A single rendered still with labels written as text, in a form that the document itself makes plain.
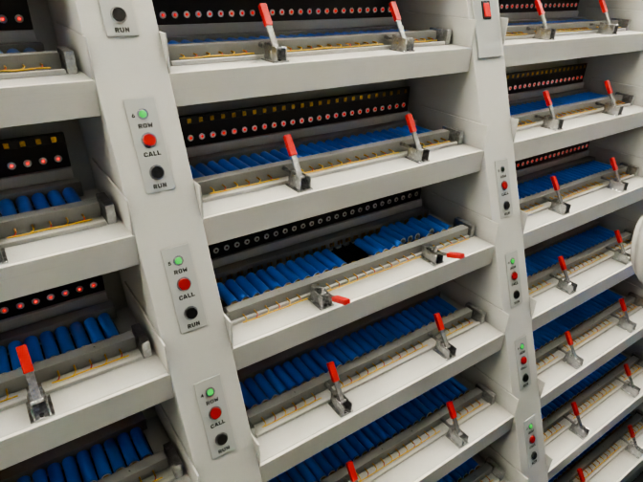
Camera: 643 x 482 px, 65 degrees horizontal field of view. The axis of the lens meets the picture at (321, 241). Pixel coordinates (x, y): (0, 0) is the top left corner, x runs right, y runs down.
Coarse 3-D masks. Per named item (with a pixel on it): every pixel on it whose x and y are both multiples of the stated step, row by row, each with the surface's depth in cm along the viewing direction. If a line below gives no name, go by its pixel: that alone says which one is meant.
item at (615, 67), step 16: (592, 0) 143; (608, 0) 140; (624, 0) 137; (640, 0) 134; (592, 64) 148; (608, 64) 144; (624, 64) 141; (640, 64) 137; (624, 80) 142; (640, 80) 138; (640, 128) 142; (592, 144) 154; (608, 144) 150; (624, 144) 146; (640, 144) 143; (624, 208) 151; (640, 208) 147
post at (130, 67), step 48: (48, 0) 75; (96, 0) 62; (144, 0) 65; (96, 48) 62; (144, 48) 66; (144, 96) 66; (96, 144) 73; (144, 192) 67; (192, 192) 70; (144, 240) 67; (192, 240) 71; (144, 288) 70; (192, 336) 72; (192, 384) 72; (192, 432) 73; (240, 432) 77; (240, 480) 77
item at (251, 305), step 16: (416, 240) 102; (432, 240) 102; (448, 240) 105; (464, 240) 106; (368, 256) 96; (384, 256) 96; (400, 256) 98; (336, 272) 90; (352, 272) 92; (288, 288) 86; (304, 288) 87; (336, 288) 89; (240, 304) 81; (256, 304) 82; (272, 304) 84
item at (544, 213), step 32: (544, 160) 141; (576, 160) 148; (608, 160) 151; (640, 160) 143; (544, 192) 126; (576, 192) 133; (608, 192) 133; (640, 192) 139; (544, 224) 115; (576, 224) 124
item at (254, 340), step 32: (352, 224) 106; (448, 224) 114; (480, 224) 107; (224, 256) 91; (480, 256) 105; (352, 288) 90; (384, 288) 91; (416, 288) 96; (256, 320) 81; (288, 320) 82; (320, 320) 84; (352, 320) 89; (256, 352) 78
